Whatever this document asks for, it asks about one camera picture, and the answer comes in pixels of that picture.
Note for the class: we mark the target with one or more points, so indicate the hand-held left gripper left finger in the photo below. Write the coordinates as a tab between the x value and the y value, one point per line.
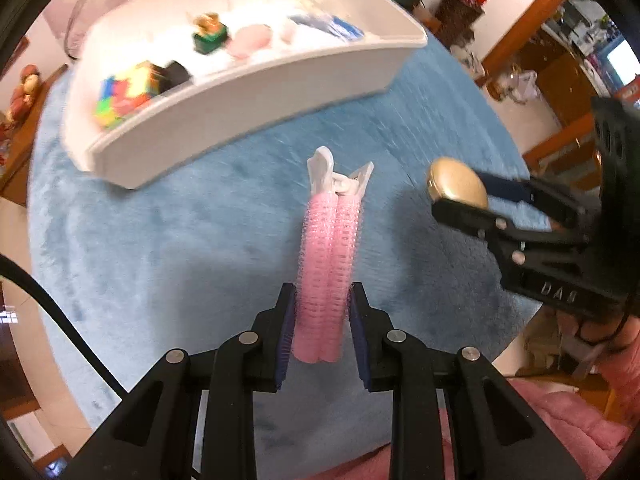
285	342

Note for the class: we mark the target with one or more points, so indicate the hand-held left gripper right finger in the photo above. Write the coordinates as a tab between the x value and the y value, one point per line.
361	347

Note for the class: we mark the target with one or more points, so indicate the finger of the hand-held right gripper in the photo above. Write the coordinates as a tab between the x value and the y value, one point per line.
505	190
465	217

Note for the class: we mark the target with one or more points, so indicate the gold oval compact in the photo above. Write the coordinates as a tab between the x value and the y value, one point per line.
456	182

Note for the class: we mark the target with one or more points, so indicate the pink hair roller clip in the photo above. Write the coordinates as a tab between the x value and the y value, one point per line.
325	270

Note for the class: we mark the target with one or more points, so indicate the white plastic storage box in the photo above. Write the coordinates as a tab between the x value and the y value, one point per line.
200	132

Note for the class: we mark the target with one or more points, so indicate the blue picture card packet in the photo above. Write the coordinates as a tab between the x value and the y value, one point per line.
340	27

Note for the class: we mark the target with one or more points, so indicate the pink round tape measure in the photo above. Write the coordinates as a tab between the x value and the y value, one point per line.
248	40

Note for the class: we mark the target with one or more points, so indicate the black usb charger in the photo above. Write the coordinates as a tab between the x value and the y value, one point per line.
175	74

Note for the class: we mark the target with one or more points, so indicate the multicoloured puzzle cube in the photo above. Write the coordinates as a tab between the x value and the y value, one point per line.
125	96

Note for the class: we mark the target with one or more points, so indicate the green jar with gold cap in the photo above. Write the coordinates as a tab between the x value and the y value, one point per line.
210	40

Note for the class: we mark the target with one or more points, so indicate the person's right hand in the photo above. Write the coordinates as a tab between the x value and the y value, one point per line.
602	334

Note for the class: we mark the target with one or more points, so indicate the white plastic bag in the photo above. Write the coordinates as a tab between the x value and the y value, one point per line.
515	87

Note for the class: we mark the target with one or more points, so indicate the white bucket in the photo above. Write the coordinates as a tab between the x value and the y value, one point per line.
467	60

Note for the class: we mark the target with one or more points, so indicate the blue plush blanket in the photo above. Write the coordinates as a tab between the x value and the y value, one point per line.
175	240

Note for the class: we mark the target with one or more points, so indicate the dark wicker basket red lid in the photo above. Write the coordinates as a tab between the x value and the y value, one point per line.
460	10

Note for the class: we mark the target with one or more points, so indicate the small wooden cabinet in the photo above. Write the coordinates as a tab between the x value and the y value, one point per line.
20	160

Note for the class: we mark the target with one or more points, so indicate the bowl of fruit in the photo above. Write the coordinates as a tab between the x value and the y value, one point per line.
25	92

